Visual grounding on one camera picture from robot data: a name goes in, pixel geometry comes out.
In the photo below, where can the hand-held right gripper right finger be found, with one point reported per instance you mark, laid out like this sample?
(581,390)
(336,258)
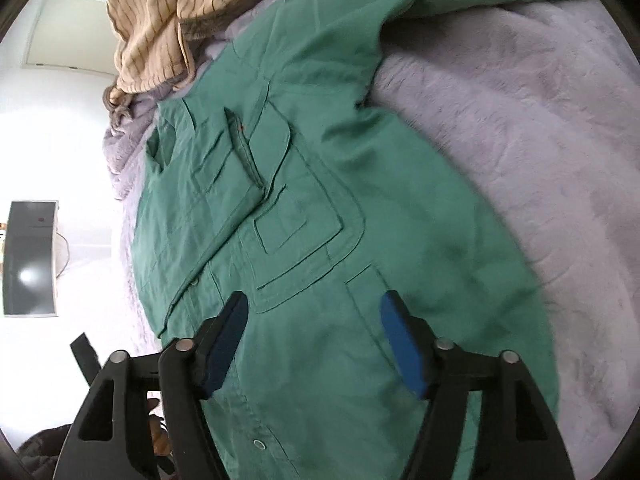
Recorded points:
(400,347)

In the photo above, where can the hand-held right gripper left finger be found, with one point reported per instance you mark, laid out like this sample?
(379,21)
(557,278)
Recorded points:
(225,347)

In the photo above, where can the green shirt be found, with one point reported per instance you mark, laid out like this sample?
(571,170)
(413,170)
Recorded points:
(320,160)

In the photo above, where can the dark cloth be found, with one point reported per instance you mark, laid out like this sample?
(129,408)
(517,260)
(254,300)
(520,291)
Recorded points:
(45,452)

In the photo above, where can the grey monitor screen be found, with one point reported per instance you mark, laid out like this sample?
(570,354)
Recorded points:
(30,260)

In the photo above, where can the grey fuzzy blanket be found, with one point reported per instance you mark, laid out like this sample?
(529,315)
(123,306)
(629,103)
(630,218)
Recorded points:
(525,135)

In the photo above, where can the white wall panel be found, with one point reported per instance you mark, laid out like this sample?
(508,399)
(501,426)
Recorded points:
(70,35)

